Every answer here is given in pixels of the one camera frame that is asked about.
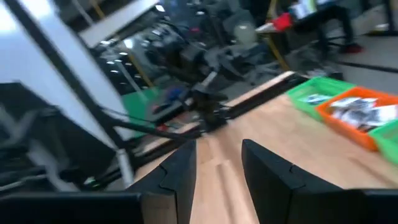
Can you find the red box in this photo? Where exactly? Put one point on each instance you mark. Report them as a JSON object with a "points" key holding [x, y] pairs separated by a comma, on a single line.
{"points": [[281, 21]]}

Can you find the orange plastic basket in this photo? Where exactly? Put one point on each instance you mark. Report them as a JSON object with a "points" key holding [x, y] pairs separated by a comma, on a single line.
{"points": [[348, 130]]}

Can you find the person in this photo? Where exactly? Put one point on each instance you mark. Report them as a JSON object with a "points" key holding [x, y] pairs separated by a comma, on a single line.
{"points": [[329, 18]]}

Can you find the green mat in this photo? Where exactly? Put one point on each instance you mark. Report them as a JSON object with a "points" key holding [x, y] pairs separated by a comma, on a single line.
{"points": [[136, 105]]}

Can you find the green plastic basket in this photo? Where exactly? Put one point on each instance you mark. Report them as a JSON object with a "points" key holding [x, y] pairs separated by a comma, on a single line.
{"points": [[298, 93], [387, 140]]}

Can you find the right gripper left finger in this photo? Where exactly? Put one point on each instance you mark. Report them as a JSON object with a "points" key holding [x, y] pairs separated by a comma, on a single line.
{"points": [[174, 186]]}

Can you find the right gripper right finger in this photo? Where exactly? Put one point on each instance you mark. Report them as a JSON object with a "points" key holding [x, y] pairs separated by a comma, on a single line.
{"points": [[270, 186]]}

